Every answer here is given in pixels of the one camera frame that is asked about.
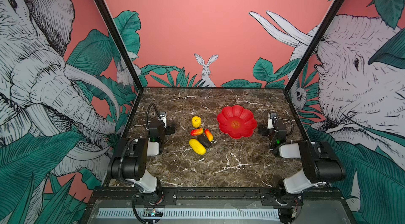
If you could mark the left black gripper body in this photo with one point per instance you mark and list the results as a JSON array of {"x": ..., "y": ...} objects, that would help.
[{"x": 169, "y": 129}]

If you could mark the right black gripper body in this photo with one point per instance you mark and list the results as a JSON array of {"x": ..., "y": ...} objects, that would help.
[{"x": 264, "y": 131}]

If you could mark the yellow fake bell pepper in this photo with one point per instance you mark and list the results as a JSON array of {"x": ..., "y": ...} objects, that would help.
[{"x": 196, "y": 122}]

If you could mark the red-yellow fake mango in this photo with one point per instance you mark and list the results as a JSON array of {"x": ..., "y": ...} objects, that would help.
[
  {"x": 209, "y": 135},
  {"x": 197, "y": 132}
]

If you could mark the yellow fake lemon fruit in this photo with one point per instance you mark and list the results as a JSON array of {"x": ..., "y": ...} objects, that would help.
[{"x": 197, "y": 147}]

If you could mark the dark fake avocado fruit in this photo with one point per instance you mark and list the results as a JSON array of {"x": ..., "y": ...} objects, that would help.
[{"x": 203, "y": 140}]

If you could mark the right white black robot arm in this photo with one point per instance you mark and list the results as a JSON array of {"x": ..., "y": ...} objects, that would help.
[{"x": 320, "y": 164}]

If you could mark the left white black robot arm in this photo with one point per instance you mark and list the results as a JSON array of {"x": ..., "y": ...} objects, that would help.
[{"x": 129, "y": 161}]

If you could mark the red flower-shaped fruit bowl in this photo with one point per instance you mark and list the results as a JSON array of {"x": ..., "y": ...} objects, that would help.
[{"x": 237, "y": 122}]

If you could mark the white ventilation grille strip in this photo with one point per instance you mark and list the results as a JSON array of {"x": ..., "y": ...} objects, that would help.
[{"x": 189, "y": 213}]

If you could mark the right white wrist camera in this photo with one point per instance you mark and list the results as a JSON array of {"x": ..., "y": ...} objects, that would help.
[{"x": 272, "y": 121}]

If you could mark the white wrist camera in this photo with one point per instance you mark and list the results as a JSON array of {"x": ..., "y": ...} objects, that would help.
[
  {"x": 163, "y": 118},
  {"x": 272, "y": 121}
]

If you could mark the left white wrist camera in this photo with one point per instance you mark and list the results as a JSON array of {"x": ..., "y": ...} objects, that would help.
[{"x": 163, "y": 118}]

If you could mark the black front mounting rail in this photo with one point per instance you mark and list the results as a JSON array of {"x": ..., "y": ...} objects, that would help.
[{"x": 171, "y": 195}]

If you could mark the left black frame post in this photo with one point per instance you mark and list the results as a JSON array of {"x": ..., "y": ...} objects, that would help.
[{"x": 112, "y": 28}]

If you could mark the black frame post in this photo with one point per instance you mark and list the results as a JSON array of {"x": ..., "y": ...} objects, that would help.
[
  {"x": 112, "y": 28},
  {"x": 323, "y": 27}
]

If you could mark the right black frame post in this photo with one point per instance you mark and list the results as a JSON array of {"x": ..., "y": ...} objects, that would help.
[{"x": 323, "y": 27}]

